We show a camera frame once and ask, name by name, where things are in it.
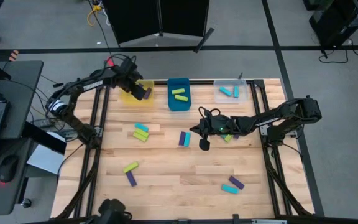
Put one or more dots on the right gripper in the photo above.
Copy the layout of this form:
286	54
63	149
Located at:
217	126

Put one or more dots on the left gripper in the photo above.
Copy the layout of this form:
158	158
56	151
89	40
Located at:
127	74

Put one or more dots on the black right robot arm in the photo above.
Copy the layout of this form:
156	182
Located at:
269	118

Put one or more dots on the black folding room divider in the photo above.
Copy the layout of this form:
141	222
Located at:
135	18

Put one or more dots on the black flat panel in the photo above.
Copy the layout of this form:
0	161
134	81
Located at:
42	137

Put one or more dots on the green rectangular block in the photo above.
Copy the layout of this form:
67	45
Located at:
228	138
181	98
139	137
142	133
178	91
130	167

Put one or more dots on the black caster wheel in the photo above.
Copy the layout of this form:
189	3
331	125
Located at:
26	203

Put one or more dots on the black desk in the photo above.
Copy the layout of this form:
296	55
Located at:
20	93

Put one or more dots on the yellow translucent plastic bin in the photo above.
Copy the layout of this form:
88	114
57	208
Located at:
126	99

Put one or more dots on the blue plastic bin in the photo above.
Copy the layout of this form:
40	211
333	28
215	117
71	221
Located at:
179	107

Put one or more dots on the clear plastic bin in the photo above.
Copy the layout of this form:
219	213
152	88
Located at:
219	99

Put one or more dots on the black equipment cart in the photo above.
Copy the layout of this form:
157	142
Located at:
337	21

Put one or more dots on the silver mounting bracket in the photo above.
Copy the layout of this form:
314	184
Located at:
264	130
292	133

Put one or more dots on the orange striped tag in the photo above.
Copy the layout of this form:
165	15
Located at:
13	55

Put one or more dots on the black computer mouse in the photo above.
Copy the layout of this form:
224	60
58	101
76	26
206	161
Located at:
8	168

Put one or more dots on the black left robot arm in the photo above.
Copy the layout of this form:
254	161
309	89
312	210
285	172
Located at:
93	84

